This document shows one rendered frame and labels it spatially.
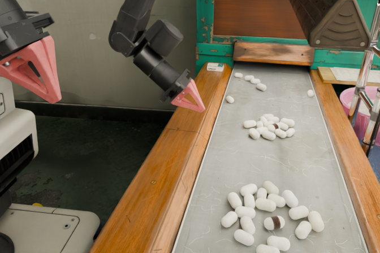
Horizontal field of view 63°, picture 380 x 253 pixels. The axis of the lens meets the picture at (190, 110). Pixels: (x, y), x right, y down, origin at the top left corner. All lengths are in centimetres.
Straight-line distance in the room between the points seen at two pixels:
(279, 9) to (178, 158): 78
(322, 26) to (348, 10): 4
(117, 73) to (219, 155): 170
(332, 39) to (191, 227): 37
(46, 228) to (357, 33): 115
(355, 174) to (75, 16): 203
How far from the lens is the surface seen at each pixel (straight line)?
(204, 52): 131
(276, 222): 57
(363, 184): 70
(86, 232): 126
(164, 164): 67
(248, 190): 62
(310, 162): 76
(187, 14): 211
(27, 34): 40
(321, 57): 131
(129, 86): 236
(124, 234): 54
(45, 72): 41
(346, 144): 82
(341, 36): 49
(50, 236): 127
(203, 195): 63
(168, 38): 71
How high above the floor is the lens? 116
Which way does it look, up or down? 26 degrees down
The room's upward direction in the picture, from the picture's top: straight up
